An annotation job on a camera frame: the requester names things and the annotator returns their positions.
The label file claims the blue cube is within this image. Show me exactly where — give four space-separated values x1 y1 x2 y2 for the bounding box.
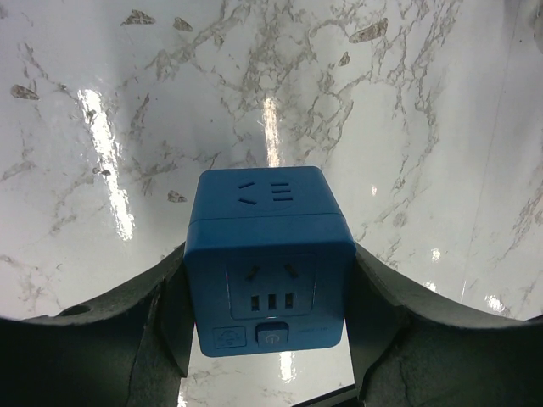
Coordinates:
183 166 355 357

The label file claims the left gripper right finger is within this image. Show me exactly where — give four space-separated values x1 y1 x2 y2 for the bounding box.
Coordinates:
345 246 542 406

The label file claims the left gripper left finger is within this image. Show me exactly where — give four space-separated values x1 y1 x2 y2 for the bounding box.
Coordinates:
1 246 194 406

